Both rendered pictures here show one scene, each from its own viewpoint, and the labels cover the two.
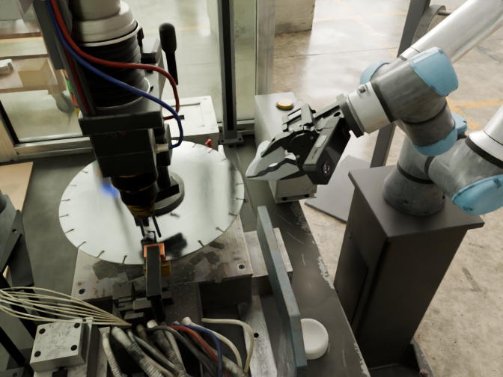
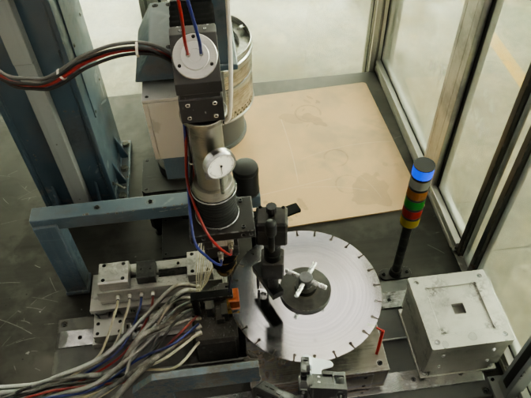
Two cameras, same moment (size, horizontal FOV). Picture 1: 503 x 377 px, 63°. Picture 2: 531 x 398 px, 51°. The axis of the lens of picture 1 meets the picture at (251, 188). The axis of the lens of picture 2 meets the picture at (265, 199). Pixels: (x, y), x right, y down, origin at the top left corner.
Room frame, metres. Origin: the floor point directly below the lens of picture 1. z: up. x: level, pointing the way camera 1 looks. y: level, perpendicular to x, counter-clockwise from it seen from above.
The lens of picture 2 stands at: (0.54, -0.47, 1.99)
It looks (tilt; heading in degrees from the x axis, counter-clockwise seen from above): 49 degrees down; 96
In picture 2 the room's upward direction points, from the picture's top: 2 degrees counter-clockwise
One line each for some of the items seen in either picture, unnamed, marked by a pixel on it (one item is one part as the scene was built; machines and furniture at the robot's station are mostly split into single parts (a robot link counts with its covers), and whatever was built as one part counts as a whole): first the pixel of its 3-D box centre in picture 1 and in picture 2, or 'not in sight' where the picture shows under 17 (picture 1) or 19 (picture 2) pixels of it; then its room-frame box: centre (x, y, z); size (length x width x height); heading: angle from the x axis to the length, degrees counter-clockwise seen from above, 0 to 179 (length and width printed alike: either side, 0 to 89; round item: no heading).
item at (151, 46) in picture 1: (148, 102); (272, 242); (0.50, 0.14, 1.17); 0.06 x 0.05 x 0.20; 2
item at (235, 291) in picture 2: (156, 280); (216, 302); (0.37, 0.14, 0.95); 0.10 x 0.03 x 0.07; 11
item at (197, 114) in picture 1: (182, 141); (451, 324); (0.90, 0.18, 0.82); 0.18 x 0.18 x 0.15; 11
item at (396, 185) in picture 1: (418, 179); not in sight; (0.78, -0.41, 0.80); 0.15 x 0.15 x 0.10
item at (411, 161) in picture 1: (433, 142); not in sight; (0.77, -0.41, 0.91); 0.13 x 0.12 x 0.14; 18
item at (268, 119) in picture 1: (284, 144); not in sight; (0.89, -0.09, 0.82); 0.28 x 0.11 x 0.15; 11
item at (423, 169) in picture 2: not in sight; (423, 169); (0.80, 0.37, 1.14); 0.05 x 0.04 x 0.03; 101
